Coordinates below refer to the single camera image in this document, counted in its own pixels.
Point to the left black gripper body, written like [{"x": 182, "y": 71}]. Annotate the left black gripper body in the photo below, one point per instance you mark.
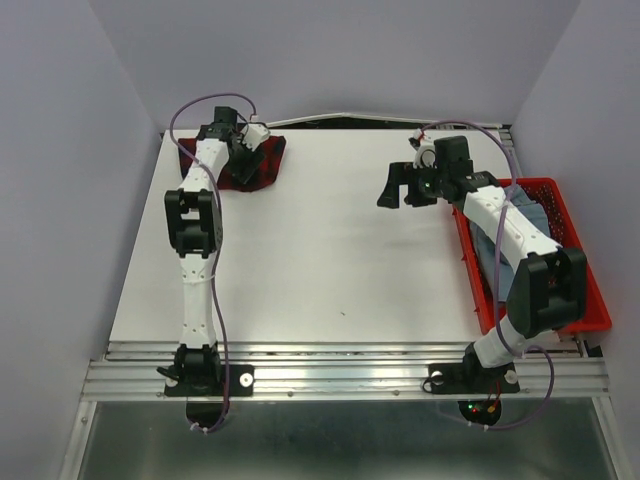
[{"x": 238, "y": 170}]

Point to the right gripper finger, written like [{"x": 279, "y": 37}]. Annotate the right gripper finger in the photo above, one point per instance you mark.
[
  {"x": 397, "y": 176},
  {"x": 414, "y": 197}
]

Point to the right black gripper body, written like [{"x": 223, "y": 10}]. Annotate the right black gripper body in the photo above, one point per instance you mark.
[{"x": 440, "y": 177}]

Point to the red navy plaid skirt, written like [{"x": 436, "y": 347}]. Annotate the red navy plaid skirt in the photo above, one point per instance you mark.
[{"x": 264, "y": 176}]

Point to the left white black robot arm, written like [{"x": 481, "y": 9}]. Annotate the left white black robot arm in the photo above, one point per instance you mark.
[{"x": 195, "y": 230}]

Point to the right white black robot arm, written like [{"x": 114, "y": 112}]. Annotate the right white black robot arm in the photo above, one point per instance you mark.
[{"x": 549, "y": 286}]

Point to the dark red dotted skirt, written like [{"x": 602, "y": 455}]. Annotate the dark red dotted skirt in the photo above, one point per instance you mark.
[{"x": 542, "y": 193}]

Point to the red plastic bin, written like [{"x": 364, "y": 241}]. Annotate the red plastic bin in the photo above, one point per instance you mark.
[{"x": 596, "y": 317}]

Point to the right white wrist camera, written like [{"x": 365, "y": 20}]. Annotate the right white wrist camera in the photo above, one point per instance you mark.
[{"x": 424, "y": 147}]

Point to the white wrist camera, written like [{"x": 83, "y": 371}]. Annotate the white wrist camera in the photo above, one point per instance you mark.
[
  {"x": 424, "y": 147},
  {"x": 254, "y": 135}
]

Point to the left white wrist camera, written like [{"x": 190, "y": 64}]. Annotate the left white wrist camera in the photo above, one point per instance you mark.
[{"x": 254, "y": 135}]

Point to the aluminium right side rail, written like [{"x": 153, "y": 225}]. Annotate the aluminium right side rail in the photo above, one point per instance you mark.
[{"x": 508, "y": 142}]

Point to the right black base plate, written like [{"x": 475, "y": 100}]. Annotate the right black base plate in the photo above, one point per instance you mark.
[{"x": 460, "y": 379}]

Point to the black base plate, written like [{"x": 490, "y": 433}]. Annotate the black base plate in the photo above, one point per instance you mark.
[
  {"x": 460, "y": 379},
  {"x": 198, "y": 385}
]

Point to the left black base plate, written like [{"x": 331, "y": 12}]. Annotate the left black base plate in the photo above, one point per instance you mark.
[{"x": 198, "y": 385}]

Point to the aluminium front rail frame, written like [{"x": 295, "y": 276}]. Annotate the aluminium front rail frame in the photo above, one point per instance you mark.
[{"x": 319, "y": 372}]

